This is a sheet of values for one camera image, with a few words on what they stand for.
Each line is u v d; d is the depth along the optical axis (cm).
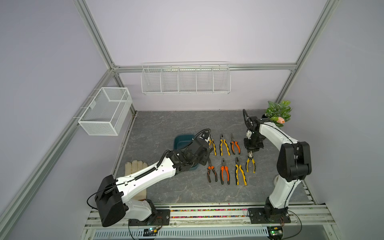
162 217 74
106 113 83
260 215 74
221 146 99
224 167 89
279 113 86
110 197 39
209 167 90
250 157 89
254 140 78
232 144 99
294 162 50
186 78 97
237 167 89
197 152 57
